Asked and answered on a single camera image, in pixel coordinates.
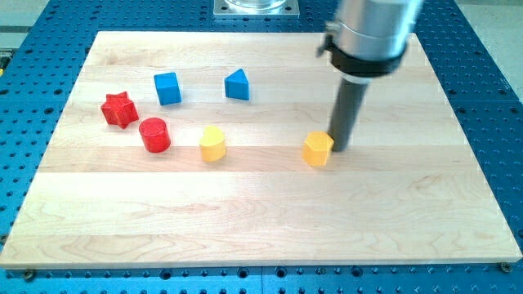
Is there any yellow heart block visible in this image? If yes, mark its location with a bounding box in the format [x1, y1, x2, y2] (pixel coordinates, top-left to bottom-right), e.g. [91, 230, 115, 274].
[199, 126, 226, 162]

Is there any red cylinder block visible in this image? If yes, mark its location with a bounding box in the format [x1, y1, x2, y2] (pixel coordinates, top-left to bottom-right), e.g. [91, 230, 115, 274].
[139, 118, 171, 153]

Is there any light wooden board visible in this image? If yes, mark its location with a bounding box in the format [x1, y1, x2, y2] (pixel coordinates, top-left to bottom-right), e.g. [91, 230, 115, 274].
[1, 31, 521, 269]

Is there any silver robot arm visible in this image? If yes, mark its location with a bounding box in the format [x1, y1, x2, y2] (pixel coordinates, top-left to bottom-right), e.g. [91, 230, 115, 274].
[317, 0, 423, 152]

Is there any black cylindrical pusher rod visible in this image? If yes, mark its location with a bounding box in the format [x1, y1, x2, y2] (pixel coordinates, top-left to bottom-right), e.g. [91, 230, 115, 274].
[328, 77, 369, 152]

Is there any blue triangle block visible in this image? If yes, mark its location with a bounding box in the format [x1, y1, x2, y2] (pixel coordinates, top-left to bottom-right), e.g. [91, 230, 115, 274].
[224, 69, 250, 100]

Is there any red star block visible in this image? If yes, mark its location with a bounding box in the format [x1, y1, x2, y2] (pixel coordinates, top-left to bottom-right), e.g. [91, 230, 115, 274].
[101, 91, 139, 129]

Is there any yellow hexagon block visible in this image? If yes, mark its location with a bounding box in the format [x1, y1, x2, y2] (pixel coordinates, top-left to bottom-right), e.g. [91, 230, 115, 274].
[302, 131, 334, 167]

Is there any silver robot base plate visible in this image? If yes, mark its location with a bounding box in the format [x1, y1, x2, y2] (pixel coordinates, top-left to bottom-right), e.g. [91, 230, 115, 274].
[212, 0, 300, 19]

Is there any blue perforated metal base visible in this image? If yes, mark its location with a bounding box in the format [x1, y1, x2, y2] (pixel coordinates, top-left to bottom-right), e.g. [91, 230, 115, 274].
[1, 1, 522, 293]

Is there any blue cube block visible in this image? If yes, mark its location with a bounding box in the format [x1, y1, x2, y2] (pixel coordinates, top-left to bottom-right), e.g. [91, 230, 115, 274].
[154, 72, 182, 105]

